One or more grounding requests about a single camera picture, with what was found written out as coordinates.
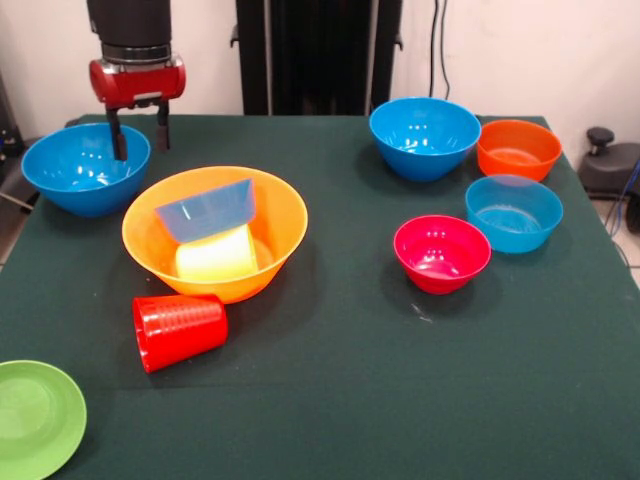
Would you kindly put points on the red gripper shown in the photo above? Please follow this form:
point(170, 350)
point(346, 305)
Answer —
point(137, 82)

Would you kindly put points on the large blue bowl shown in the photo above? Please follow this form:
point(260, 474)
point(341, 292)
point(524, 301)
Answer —
point(425, 145)
point(85, 170)

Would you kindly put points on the small blue bowl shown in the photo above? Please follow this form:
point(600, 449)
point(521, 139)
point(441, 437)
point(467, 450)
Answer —
point(207, 215)
point(515, 235)

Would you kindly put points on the yellow cup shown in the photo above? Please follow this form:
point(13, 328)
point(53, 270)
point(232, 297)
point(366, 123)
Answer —
point(215, 260)

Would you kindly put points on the large yellow bowl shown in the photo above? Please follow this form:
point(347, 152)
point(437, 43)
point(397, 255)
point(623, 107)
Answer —
point(280, 220)

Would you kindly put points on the red cup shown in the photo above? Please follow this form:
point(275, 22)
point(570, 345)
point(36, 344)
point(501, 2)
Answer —
point(185, 330)

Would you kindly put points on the green bowl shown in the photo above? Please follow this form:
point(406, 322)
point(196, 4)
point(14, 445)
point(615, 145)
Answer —
point(30, 420)

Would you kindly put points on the pink bowl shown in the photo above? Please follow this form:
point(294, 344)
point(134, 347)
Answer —
point(437, 277)

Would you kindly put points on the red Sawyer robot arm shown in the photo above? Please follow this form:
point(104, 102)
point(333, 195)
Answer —
point(130, 25)

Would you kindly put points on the black equipment case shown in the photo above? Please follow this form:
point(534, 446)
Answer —
point(7, 125)

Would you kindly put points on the black stand base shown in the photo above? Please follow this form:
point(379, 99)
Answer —
point(610, 165)
point(12, 187)

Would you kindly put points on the dark green tablecloth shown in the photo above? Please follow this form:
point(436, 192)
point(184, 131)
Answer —
point(325, 400)

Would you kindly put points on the orange bowl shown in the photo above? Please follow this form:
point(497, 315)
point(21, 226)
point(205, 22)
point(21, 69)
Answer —
point(517, 160)

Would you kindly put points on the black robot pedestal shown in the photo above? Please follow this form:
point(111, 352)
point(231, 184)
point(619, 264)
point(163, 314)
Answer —
point(320, 50)

